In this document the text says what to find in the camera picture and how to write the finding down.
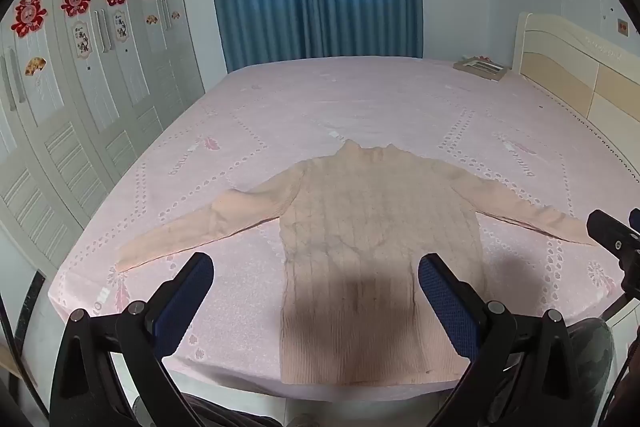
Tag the bed with pink bedspread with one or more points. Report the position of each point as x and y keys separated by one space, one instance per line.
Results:
x=350 y=107

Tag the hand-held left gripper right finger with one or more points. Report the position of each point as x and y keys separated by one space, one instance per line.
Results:
x=447 y=302

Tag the beige knit sweater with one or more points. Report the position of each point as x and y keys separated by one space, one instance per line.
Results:
x=370 y=217

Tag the flat cardboard box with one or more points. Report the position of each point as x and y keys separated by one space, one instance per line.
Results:
x=482 y=67

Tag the orange wall sticker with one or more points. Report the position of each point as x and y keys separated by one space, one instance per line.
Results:
x=622 y=26

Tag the oval picture sticker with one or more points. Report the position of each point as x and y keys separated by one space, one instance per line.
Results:
x=82 y=41
x=120 y=27

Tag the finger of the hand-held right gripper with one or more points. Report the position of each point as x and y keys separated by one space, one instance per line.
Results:
x=612 y=234

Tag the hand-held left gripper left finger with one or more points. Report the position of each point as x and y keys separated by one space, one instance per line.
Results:
x=185 y=302

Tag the white wardrobe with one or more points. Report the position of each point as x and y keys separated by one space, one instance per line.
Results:
x=75 y=132

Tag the cream wooden headboard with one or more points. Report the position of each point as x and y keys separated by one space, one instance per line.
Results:
x=575 y=72

